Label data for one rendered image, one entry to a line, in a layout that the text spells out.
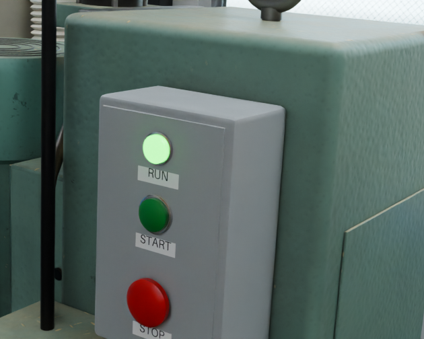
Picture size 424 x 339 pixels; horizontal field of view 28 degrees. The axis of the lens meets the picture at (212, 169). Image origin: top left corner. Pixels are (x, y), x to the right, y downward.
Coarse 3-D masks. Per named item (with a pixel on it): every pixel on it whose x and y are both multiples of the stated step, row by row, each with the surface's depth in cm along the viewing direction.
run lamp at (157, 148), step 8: (152, 136) 49; (160, 136) 48; (144, 144) 49; (152, 144) 48; (160, 144) 48; (168, 144) 48; (144, 152) 49; (152, 152) 49; (160, 152) 48; (168, 152) 48; (152, 160) 49; (160, 160) 48; (168, 160) 49
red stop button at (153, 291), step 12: (132, 288) 51; (144, 288) 50; (156, 288) 50; (132, 300) 51; (144, 300) 50; (156, 300) 50; (168, 300) 50; (132, 312) 51; (144, 312) 51; (156, 312) 50; (168, 312) 50; (144, 324) 51; (156, 324) 51
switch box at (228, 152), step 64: (128, 128) 50; (192, 128) 47; (256, 128) 48; (128, 192) 51; (192, 192) 48; (256, 192) 49; (128, 256) 52; (192, 256) 49; (256, 256) 51; (128, 320) 53; (192, 320) 50; (256, 320) 52
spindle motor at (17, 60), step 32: (0, 64) 72; (32, 64) 73; (0, 96) 72; (32, 96) 73; (0, 128) 73; (32, 128) 74; (0, 160) 73; (0, 192) 75; (0, 224) 75; (0, 256) 76; (0, 288) 77
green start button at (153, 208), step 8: (144, 200) 50; (152, 200) 49; (160, 200) 49; (144, 208) 50; (152, 208) 49; (160, 208) 49; (168, 208) 49; (144, 216) 50; (152, 216) 49; (160, 216) 49; (168, 216) 49; (144, 224) 50; (152, 224) 50; (160, 224) 49; (168, 224) 49; (152, 232) 50; (160, 232) 50
